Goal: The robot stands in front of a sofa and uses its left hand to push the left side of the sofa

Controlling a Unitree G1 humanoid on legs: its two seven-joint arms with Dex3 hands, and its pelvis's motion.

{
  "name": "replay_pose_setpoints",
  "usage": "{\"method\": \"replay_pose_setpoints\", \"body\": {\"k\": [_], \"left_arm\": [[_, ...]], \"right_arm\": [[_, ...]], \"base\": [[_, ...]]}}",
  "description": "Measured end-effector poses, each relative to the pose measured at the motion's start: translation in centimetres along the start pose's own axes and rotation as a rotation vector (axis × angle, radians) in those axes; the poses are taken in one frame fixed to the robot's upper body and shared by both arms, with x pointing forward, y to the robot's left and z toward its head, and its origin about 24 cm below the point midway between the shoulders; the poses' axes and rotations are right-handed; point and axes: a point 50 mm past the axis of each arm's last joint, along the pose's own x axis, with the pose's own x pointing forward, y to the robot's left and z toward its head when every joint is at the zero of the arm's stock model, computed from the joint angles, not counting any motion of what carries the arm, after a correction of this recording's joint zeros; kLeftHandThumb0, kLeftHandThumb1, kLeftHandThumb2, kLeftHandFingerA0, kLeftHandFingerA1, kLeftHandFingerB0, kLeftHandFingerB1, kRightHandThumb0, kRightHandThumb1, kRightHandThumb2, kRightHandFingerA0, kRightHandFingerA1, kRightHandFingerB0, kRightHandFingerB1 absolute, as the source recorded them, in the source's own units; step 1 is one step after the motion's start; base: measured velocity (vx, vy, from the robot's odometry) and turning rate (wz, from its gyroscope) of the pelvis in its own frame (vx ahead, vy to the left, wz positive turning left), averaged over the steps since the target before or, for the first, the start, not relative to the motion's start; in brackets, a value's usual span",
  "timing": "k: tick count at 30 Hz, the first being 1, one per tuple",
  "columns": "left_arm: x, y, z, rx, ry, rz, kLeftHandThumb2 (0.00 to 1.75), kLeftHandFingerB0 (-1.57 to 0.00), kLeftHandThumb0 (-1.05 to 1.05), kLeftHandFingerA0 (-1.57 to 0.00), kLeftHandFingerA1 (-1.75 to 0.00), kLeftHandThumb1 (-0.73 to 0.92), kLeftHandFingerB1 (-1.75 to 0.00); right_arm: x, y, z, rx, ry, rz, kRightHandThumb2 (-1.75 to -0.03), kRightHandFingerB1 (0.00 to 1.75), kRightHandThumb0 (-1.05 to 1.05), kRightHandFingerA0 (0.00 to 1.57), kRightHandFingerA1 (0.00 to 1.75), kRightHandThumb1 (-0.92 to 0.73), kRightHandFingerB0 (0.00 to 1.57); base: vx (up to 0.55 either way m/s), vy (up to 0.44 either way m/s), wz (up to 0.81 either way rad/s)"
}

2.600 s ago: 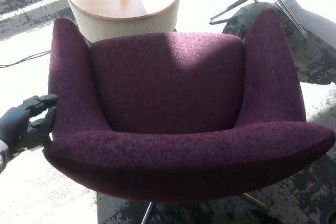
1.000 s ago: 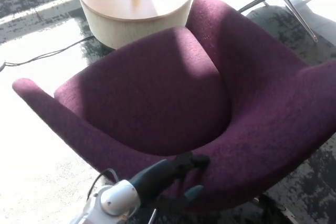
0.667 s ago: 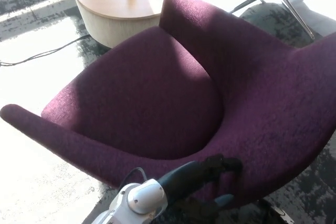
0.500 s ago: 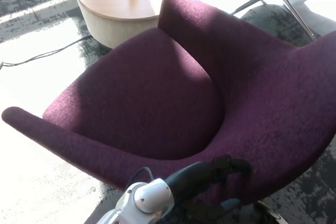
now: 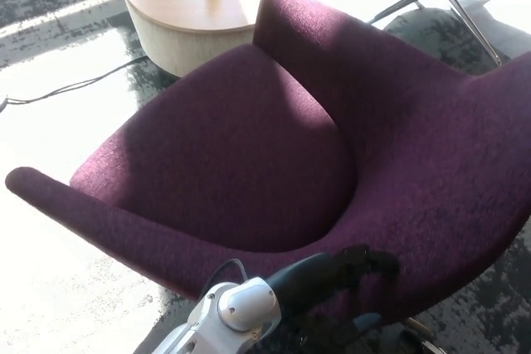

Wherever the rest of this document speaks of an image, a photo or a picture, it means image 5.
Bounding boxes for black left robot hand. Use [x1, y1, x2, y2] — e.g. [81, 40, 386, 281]
[265, 244, 401, 349]

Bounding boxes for purple fabric armchair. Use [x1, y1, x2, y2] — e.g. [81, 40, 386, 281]
[4, 0, 531, 330]

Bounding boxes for metal armchair swivel base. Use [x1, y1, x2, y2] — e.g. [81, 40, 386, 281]
[396, 315, 447, 354]

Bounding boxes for purple armchair seat cushion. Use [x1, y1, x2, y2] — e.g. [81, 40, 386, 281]
[69, 43, 358, 254]

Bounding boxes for round wooden side table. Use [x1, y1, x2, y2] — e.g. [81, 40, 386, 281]
[121, 0, 267, 79]

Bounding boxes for chrome spider chair base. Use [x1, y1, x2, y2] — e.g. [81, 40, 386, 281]
[366, 0, 509, 67]

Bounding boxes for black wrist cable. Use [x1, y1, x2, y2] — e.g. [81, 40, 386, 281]
[202, 258, 251, 293]

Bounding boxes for thin black floor cable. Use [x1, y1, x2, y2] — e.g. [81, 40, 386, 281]
[0, 55, 149, 114]

